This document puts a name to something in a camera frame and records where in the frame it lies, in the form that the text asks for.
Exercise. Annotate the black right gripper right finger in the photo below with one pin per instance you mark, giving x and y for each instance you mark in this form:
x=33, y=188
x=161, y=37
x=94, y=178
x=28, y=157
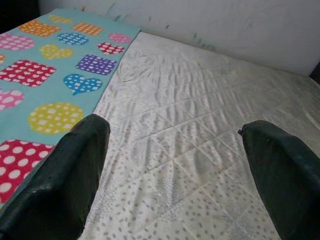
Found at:
x=287, y=180

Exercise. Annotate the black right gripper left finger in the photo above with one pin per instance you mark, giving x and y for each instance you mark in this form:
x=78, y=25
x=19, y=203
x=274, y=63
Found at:
x=57, y=180

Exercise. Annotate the grey quilted mattress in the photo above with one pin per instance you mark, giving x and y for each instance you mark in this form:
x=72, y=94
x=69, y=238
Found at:
x=187, y=125

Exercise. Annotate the teal blanket with dotted shapes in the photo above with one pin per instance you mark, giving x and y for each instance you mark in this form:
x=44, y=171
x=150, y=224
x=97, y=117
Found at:
x=67, y=65

